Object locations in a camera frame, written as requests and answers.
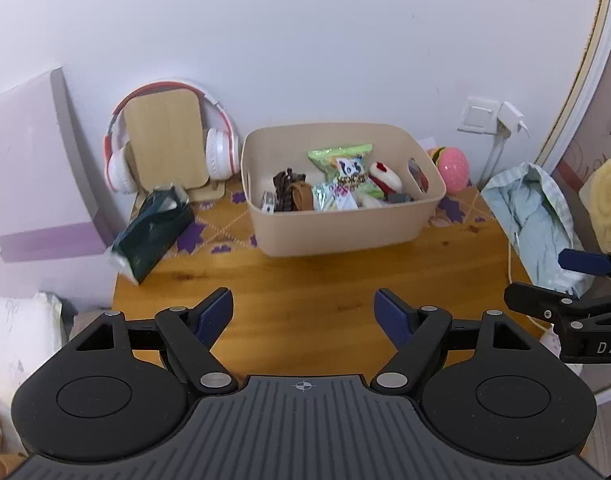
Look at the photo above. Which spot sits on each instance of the yellow rolled plush towel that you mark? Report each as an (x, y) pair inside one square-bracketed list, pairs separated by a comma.
[(610, 200)]

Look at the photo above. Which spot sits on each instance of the white gauze packet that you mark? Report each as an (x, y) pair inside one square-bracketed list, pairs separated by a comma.
[(268, 202)]

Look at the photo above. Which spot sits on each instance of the pink burger plush toy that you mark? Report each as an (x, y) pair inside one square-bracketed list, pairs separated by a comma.
[(455, 167)]

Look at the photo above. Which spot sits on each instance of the light blue cloth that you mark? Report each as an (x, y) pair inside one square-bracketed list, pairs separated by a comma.
[(535, 220)]

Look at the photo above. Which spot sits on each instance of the light wooden headphone stand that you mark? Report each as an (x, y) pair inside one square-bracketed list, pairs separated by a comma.
[(165, 135)]

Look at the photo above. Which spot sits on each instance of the white and red plush toy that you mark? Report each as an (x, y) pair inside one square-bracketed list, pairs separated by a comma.
[(390, 180)]

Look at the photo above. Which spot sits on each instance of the wooden desktop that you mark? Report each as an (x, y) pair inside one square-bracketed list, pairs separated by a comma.
[(305, 280)]

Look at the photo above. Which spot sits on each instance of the beige plastic storage bin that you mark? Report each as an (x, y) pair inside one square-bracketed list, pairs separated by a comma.
[(335, 232)]

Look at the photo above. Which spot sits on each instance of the white charger plug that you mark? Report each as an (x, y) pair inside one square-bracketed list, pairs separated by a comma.
[(508, 115)]

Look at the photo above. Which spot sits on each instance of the purple leaf patterned table mat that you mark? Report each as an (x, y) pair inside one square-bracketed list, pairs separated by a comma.
[(210, 230)]

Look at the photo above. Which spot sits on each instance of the green panda snack packet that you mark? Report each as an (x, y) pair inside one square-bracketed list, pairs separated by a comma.
[(335, 152)]

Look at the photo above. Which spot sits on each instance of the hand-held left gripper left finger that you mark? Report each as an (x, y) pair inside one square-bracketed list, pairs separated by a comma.
[(215, 315)]

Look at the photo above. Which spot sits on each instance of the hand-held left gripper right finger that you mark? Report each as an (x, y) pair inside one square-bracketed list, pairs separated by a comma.
[(393, 317)]

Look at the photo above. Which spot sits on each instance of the white green-edged snack packet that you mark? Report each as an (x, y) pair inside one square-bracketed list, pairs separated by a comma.
[(338, 196)]

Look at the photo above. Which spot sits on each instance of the white and gold door frame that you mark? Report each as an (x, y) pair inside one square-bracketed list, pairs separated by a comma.
[(585, 70)]

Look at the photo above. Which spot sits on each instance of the white wall switch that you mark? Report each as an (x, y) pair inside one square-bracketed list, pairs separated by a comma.
[(478, 115)]

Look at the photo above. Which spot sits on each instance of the dark green tissue pack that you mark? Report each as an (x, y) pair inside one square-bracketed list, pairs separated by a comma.
[(150, 235)]

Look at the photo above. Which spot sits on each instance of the dark grey cube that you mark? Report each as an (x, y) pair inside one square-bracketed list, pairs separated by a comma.
[(398, 197)]

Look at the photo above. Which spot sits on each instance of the white and red headphones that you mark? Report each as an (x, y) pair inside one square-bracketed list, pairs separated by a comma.
[(218, 152)]

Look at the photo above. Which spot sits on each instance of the white and purple cabinet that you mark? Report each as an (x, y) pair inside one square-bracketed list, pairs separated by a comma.
[(35, 160)]

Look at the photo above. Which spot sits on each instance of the white paper card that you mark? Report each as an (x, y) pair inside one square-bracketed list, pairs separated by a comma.
[(428, 142)]

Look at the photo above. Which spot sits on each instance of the white bedding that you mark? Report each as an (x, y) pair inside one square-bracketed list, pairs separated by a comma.
[(20, 340)]

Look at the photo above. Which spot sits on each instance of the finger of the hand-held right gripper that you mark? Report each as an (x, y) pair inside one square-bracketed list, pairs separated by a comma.
[(535, 300), (580, 260)]

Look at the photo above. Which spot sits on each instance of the brown patterned panel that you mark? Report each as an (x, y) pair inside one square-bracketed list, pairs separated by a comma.
[(603, 135)]

